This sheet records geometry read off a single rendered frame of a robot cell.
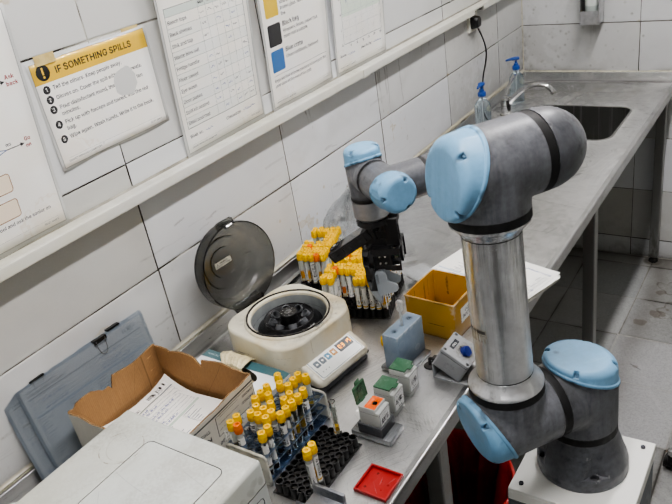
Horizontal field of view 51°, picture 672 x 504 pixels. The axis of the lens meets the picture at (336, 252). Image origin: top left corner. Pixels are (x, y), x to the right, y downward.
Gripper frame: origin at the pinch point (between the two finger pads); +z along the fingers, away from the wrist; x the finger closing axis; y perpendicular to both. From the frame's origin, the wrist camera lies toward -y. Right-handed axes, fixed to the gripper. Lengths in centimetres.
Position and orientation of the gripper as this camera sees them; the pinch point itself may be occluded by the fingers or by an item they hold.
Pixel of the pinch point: (377, 297)
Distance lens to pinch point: 156.2
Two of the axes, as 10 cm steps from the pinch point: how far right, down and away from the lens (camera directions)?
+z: 1.8, 8.7, 4.6
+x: 2.1, -4.9, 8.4
